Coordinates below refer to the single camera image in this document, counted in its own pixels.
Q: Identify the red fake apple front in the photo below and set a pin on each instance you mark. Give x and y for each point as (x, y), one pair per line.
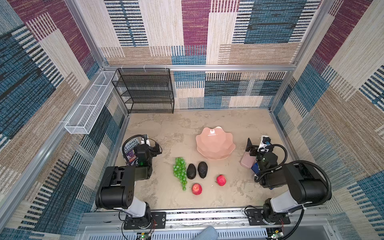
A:
(197, 189)

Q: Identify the red fake apple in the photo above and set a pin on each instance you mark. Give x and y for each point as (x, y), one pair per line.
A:
(197, 189)
(221, 180)

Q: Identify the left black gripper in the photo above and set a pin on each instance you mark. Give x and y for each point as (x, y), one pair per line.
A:
(139, 149)

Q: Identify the green fake grape bunch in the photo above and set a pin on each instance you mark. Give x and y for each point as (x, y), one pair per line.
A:
(180, 172)

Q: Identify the white wire mesh basket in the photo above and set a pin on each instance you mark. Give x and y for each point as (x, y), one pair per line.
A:
(87, 112)

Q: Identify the aluminium front rail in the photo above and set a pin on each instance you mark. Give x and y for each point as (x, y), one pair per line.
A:
(179, 219)

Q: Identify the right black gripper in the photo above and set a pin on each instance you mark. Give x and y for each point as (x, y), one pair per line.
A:
(254, 150)

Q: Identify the black wire shelf rack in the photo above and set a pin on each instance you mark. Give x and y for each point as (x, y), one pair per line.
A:
(145, 91)

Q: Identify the blue box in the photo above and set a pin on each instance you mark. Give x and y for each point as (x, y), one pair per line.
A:
(255, 169)

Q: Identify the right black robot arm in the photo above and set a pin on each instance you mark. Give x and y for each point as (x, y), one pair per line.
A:
(308, 184)

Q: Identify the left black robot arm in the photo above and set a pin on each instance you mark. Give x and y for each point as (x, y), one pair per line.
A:
(117, 189)

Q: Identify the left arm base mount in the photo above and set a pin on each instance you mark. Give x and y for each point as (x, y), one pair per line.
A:
(155, 220)

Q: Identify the pink wavy fruit bowl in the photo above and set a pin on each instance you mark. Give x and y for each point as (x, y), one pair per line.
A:
(215, 144)

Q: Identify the dark fake avocado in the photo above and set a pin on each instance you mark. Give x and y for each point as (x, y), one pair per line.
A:
(202, 169)
(191, 171)

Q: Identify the children's paperback book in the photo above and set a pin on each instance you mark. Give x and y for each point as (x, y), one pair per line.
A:
(129, 145)

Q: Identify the pink flat case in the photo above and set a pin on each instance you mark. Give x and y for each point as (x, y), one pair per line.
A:
(247, 160)

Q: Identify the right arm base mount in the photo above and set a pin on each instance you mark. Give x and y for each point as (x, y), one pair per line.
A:
(259, 217)

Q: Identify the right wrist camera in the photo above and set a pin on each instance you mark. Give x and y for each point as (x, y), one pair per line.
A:
(265, 142)

